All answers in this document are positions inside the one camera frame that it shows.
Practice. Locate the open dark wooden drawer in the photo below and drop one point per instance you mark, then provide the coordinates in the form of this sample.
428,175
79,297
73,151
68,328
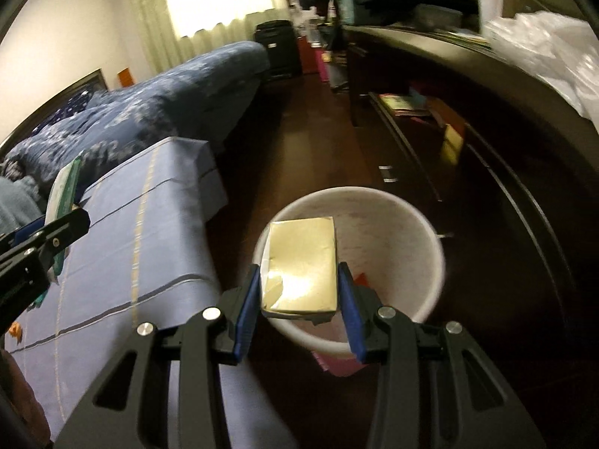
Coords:
402,159

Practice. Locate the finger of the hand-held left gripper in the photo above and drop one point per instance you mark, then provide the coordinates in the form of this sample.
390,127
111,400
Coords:
65,231
28,235

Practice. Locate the pink bag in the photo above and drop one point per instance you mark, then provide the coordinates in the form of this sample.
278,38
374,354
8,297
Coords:
331,70

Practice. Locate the dark wooden cabinet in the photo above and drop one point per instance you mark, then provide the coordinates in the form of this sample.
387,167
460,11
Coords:
514,196

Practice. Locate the small orange snack piece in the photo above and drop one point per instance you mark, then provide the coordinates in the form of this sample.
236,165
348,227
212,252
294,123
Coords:
16,331

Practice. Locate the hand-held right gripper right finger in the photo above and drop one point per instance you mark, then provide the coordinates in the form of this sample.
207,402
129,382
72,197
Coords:
348,311

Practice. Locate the gold foil packet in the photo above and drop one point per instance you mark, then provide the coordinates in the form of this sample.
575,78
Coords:
304,266

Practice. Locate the white plastic bag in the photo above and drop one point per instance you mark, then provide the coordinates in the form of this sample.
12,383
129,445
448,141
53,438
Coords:
552,51

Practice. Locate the green book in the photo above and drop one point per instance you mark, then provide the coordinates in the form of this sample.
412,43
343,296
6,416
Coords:
400,103

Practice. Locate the lavender striped table cover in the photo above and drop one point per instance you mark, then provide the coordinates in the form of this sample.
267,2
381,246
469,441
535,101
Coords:
140,243

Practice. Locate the green and white packet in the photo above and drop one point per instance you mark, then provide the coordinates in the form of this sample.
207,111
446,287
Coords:
63,191

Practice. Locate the yellow packet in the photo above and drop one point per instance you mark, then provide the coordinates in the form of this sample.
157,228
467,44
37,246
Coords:
451,145

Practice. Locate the red and white wrapper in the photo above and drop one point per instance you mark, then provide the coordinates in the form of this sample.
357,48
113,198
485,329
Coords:
364,281

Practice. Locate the pale green curtains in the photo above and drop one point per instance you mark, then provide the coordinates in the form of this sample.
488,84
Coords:
149,18

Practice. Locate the red box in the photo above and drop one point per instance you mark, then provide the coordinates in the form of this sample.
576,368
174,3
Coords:
310,56

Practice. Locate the white waste bin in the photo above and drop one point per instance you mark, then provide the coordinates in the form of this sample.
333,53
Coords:
397,243

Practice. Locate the grey-blue cloth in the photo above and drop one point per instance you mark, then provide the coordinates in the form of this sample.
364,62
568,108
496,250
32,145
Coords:
16,206

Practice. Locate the pink paper piece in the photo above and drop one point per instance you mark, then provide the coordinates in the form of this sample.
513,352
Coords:
339,365

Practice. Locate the blue floral quilt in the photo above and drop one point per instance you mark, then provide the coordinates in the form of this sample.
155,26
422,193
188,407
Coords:
140,107

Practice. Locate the black suitcase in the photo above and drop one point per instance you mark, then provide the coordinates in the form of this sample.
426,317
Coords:
278,51

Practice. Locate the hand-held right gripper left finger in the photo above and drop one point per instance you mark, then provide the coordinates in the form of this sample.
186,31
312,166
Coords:
245,311

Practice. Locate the dark wooden headboard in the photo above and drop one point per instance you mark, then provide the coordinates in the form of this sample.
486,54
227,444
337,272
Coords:
70,93

